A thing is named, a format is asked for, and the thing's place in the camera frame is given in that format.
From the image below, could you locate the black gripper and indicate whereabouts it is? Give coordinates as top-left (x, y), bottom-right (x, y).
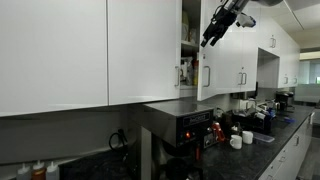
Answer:
top-left (200, 7), bottom-right (238, 48)

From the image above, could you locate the white cabinet door with lock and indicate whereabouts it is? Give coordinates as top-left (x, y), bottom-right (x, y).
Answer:
top-left (196, 0), bottom-right (220, 102)

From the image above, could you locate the open cabinet with shelves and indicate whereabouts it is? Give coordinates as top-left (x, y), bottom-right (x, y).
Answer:
top-left (179, 0), bottom-right (203, 99)

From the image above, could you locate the short white cabinet door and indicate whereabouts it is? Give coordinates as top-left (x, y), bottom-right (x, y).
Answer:
top-left (257, 11), bottom-right (274, 54)
top-left (272, 24), bottom-right (282, 57)

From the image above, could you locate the white base cabinet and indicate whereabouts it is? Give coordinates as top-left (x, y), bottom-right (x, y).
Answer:
top-left (258, 111), bottom-right (315, 180)

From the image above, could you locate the orange red bottle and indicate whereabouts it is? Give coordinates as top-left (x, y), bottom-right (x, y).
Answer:
top-left (192, 59), bottom-right (200, 87)

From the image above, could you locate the clear plastic food bag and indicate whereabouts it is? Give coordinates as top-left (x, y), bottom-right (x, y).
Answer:
top-left (180, 56), bottom-right (194, 86)

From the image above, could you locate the steel commercial coffee machine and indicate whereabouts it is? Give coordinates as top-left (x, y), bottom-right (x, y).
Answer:
top-left (139, 99), bottom-right (216, 180)

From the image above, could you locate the black condiment organizer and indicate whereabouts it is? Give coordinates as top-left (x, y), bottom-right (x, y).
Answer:
top-left (232, 108), bottom-right (273, 135)

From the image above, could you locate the black drip coffee maker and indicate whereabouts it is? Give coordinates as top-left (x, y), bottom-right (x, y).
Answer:
top-left (274, 90), bottom-right (295, 111)

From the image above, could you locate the white ceramic mug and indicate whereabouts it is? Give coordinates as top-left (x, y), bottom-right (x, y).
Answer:
top-left (241, 130), bottom-right (254, 145)
top-left (229, 134), bottom-right (243, 150)

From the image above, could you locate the white squeeze bottle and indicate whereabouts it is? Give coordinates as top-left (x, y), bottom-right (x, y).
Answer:
top-left (45, 161), bottom-right (60, 180)
top-left (16, 163), bottom-right (32, 180)

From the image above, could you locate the red brown squeeze bottle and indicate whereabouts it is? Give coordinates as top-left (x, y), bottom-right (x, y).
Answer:
top-left (31, 159), bottom-right (47, 180)

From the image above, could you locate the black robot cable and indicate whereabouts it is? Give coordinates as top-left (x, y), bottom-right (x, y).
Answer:
top-left (212, 3), bottom-right (226, 18)

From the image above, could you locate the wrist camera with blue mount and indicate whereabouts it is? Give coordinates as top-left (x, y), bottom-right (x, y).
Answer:
top-left (235, 12), bottom-right (258, 29)

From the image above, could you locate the black power cord with plug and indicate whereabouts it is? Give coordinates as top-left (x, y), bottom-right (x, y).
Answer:
top-left (108, 128), bottom-right (130, 158)

